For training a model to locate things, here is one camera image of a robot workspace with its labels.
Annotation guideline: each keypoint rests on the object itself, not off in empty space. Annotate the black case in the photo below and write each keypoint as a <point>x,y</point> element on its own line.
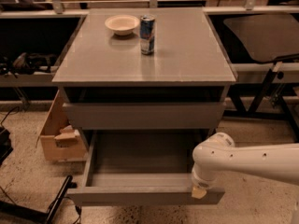
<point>5,144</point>

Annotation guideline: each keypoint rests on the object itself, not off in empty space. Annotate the metal shelf rail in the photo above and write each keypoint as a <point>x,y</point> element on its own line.
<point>37,79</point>

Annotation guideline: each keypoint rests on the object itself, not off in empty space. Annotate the black stand leg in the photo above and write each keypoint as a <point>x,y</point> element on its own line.
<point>35,216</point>

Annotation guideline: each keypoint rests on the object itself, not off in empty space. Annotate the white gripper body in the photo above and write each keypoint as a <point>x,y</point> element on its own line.
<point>202,182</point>

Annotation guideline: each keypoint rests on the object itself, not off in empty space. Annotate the blue silver drink can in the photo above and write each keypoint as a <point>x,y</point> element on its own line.
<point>146,34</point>

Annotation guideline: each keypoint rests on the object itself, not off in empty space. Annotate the white bowl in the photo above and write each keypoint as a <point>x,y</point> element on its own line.
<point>122,24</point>

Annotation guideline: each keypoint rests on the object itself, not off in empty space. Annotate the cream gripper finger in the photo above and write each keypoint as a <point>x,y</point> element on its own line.
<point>198,193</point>

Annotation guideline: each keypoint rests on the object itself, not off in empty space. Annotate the grey top drawer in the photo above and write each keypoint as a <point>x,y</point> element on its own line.
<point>144,116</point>

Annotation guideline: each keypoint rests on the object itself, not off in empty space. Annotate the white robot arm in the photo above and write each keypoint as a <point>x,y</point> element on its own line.
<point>219,153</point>

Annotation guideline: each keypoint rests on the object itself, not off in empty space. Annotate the cardboard box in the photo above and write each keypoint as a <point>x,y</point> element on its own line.
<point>59,140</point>

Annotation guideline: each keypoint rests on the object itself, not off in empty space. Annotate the grey drawer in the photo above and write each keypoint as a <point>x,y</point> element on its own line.
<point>140,168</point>
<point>144,116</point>

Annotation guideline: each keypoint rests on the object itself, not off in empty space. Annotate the grey drawer cabinet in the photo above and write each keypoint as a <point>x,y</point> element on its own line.
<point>186,66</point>

